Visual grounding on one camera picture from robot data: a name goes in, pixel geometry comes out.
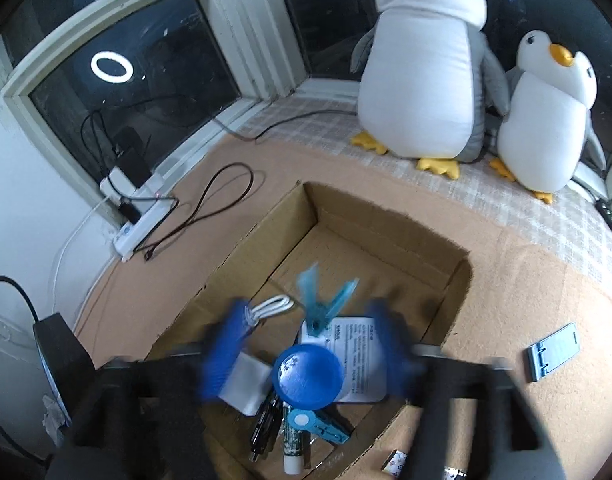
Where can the white window frame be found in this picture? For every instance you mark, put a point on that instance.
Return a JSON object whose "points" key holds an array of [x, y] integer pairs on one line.
{"points": [[246, 35]]}

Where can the white tube with printed label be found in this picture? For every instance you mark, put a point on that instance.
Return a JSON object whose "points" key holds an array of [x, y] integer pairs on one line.
{"points": [[292, 452]]}

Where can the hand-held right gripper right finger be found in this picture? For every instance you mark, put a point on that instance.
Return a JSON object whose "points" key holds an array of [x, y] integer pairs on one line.
{"points": [[393, 360]]}

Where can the small printed packet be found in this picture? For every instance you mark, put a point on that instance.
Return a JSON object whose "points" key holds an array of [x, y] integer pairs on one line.
{"points": [[396, 462], [456, 474]]}

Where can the white power adapter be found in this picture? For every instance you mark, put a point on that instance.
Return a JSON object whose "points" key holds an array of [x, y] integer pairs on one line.
{"points": [[248, 385]]}

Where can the black pen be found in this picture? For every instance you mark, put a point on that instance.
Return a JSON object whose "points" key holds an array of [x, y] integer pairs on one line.
{"points": [[263, 430]]}

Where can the blue clip with white sticker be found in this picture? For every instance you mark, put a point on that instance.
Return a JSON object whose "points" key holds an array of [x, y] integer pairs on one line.
{"points": [[318, 424]]}

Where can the white labelled packet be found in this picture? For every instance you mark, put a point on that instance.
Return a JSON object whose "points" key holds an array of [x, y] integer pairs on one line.
{"points": [[358, 360]]}

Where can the crumpled white tissue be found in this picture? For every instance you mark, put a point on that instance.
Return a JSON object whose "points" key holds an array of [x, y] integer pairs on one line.
{"points": [[55, 415]]}

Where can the light blue phone stand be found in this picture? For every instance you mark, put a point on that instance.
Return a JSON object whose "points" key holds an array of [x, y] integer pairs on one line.
{"points": [[556, 352]]}

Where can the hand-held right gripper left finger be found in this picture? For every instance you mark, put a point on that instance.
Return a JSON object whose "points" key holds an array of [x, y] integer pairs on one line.
{"points": [[226, 360]]}

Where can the light blue clothes peg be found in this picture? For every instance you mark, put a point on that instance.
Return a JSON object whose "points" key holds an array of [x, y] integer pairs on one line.
{"points": [[326, 310]]}

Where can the blue round disc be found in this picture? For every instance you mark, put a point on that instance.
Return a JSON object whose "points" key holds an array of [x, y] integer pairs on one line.
{"points": [[308, 375]]}

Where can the cardboard box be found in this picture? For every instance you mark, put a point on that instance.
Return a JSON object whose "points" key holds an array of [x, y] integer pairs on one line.
{"points": [[386, 260]]}

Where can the large penguin plush toy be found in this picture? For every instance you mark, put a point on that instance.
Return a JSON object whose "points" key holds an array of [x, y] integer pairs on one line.
{"points": [[421, 85]]}

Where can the small penguin plush toy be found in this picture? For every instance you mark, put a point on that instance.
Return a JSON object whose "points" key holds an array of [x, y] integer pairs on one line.
{"points": [[541, 130]]}

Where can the white plaid cloth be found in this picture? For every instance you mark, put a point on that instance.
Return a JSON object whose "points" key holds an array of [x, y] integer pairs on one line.
{"points": [[536, 225]]}

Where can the black plug adapter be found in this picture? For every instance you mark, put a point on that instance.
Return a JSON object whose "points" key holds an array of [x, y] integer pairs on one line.
{"points": [[131, 160]]}

